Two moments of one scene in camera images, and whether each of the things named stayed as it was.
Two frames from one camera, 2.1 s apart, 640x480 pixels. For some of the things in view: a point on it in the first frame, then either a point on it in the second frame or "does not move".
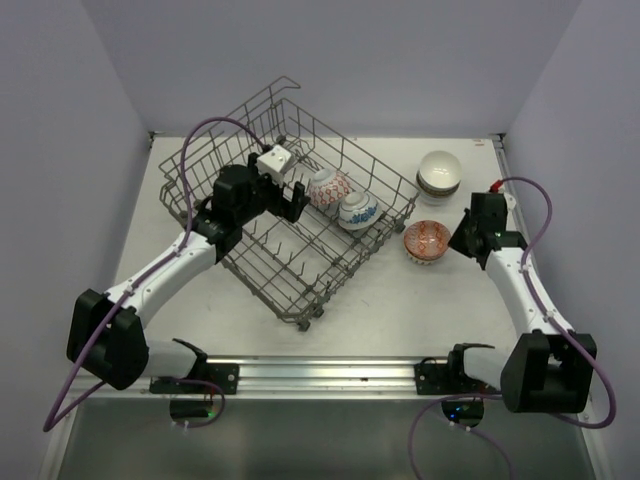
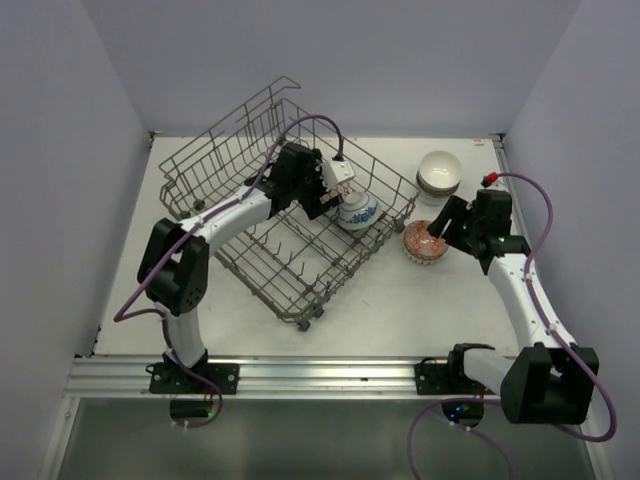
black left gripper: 288,209 to 314,208
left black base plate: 209,379 does not move
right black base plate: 449,379 does not move
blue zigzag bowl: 427,240 does not move
